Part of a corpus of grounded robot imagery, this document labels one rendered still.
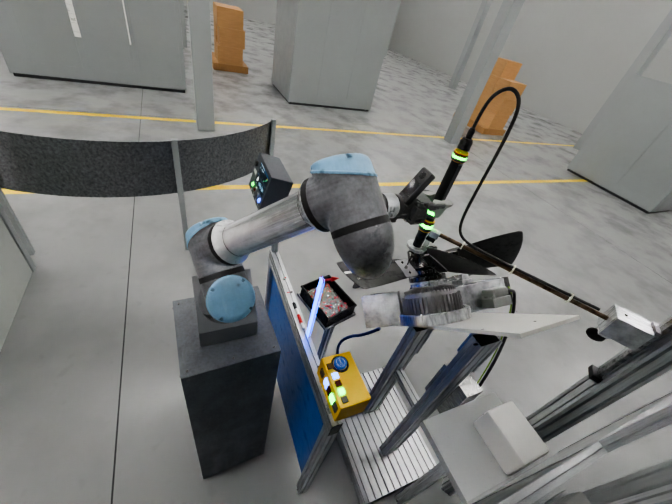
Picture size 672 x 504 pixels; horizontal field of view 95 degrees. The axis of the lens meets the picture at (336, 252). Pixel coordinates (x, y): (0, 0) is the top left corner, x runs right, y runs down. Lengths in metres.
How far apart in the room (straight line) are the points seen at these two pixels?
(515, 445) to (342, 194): 1.00
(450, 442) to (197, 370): 0.86
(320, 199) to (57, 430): 1.95
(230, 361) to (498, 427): 0.89
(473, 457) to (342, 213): 0.99
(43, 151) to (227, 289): 1.97
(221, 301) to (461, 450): 0.93
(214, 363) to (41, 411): 1.40
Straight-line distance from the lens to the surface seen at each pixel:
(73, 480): 2.13
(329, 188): 0.56
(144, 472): 2.04
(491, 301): 1.38
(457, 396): 1.47
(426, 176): 0.95
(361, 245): 0.54
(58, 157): 2.59
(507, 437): 1.27
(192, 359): 1.08
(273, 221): 0.66
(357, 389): 0.98
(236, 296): 0.80
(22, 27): 6.98
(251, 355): 1.07
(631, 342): 1.21
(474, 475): 1.29
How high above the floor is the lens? 1.92
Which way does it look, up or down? 39 degrees down
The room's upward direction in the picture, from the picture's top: 15 degrees clockwise
